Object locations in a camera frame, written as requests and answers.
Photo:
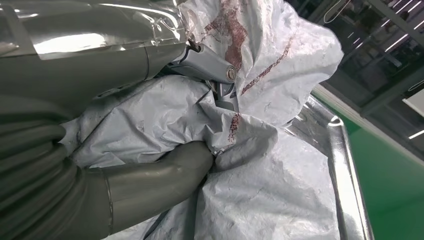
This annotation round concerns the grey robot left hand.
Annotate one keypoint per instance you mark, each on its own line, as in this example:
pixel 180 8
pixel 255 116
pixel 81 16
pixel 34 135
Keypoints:
pixel 82 59

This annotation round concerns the grey parcel bag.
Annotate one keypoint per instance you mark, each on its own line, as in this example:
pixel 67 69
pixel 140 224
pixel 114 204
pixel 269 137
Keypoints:
pixel 265 185

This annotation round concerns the green conveyor belt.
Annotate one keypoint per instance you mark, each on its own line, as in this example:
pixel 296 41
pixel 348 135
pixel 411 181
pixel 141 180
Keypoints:
pixel 391 198

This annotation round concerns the steel scale tray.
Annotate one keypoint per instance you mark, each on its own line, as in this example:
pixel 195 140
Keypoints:
pixel 344 185

